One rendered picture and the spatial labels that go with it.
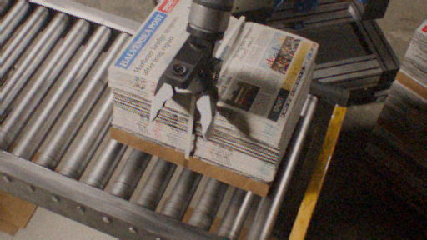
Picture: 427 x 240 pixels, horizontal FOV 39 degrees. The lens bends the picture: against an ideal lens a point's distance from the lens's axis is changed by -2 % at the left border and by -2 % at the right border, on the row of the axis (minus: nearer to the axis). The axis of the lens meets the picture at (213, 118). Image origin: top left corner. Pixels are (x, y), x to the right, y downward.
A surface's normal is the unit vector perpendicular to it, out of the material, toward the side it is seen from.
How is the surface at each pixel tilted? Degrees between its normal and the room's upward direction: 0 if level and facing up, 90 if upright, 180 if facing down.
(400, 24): 0
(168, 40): 8
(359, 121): 0
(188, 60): 4
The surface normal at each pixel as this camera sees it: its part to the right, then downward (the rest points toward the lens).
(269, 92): 0.08, -0.68
